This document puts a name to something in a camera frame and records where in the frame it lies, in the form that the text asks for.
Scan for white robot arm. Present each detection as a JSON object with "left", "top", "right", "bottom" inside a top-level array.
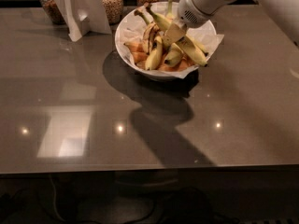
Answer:
[{"left": 178, "top": 0, "right": 299, "bottom": 47}]

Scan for yellow banana front left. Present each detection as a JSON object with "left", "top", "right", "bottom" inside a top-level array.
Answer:
[{"left": 145, "top": 35, "right": 163, "bottom": 70}]

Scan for long yellow stickered banana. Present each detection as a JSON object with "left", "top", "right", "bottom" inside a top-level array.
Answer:
[{"left": 144, "top": 3, "right": 207, "bottom": 66}]

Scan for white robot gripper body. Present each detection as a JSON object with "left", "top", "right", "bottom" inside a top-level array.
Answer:
[{"left": 178, "top": 0, "right": 236, "bottom": 28}]

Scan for yellow banana behind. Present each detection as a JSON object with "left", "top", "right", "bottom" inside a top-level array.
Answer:
[{"left": 165, "top": 0, "right": 208, "bottom": 56}]

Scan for short yellow banana centre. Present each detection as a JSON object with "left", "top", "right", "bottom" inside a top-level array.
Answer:
[{"left": 164, "top": 43, "right": 183, "bottom": 67}]

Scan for orange fruit pieces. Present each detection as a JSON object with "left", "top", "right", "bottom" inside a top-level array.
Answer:
[{"left": 124, "top": 42, "right": 194, "bottom": 72}]

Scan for middle glass grain jar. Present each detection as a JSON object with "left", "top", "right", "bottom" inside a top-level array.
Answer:
[{"left": 102, "top": 0, "right": 123, "bottom": 24}]

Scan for brown spotted banana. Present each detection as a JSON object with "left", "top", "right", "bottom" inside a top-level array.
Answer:
[{"left": 134, "top": 8, "right": 159, "bottom": 54}]

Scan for white ceramic bowl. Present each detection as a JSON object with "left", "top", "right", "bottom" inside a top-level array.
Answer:
[{"left": 114, "top": 1, "right": 218, "bottom": 81}]

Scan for left glass grain jar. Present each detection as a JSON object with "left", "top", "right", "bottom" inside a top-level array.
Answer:
[{"left": 39, "top": 0, "right": 65, "bottom": 25}]

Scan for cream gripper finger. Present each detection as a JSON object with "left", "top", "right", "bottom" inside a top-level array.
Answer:
[{"left": 163, "top": 19, "right": 187, "bottom": 49}]

